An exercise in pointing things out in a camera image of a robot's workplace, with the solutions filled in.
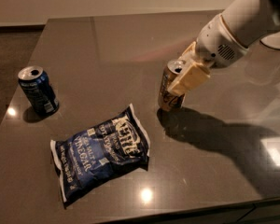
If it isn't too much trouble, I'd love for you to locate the blue chip bag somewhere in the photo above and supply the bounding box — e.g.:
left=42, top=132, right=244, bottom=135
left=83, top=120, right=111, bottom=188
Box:
left=50, top=105, right=150, bottom=203

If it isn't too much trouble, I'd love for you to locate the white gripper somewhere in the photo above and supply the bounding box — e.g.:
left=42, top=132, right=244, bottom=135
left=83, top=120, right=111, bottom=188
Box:
left=168, top=14, right=248, bottom=96

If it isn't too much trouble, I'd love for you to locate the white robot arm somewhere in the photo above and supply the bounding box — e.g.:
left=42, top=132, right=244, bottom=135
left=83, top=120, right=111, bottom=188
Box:
left=168, top=0, right=280, bottom=96

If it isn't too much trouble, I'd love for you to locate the blue soda can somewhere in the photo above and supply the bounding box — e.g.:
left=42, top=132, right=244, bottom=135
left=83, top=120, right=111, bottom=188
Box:
left=18, top=65, right=59, bottom=116

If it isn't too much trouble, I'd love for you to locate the orange soda can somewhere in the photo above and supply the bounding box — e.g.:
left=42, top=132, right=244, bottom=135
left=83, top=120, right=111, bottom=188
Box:
left=158, top=60, right=185, bottom=112

